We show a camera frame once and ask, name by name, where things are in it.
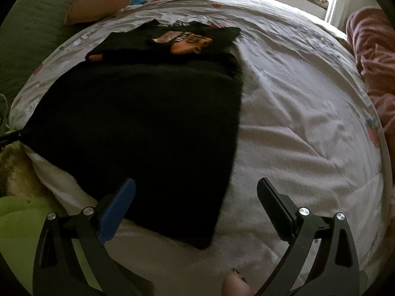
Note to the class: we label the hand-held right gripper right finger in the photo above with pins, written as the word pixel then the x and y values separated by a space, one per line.
pixel 276 205

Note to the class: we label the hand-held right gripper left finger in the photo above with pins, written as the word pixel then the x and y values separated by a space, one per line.
pixel 115 212

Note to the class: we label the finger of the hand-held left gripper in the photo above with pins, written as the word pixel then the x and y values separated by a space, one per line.
pixel 10 138

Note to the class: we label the black sweater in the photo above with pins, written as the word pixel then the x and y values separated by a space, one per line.
pixel 139 114

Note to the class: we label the person's right hand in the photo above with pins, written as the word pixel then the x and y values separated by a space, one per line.
pixel 236 286

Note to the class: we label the cream fluffy blanket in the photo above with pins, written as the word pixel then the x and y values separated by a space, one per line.
pixel 14 169

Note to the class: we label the white printed bed sheet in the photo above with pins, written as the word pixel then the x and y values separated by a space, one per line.
pixel 293 114

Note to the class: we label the green quilted headboard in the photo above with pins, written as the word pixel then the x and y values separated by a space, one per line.
pixel 27 43

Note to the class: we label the lime green garment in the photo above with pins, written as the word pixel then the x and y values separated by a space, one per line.
pixel 18 237

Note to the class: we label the pink pillow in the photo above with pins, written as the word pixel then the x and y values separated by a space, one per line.
pixel 98 1

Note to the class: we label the pink blanket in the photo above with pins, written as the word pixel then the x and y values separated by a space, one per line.
pixel 370 55

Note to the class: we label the white curtain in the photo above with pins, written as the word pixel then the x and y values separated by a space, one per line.
pixel 338 0

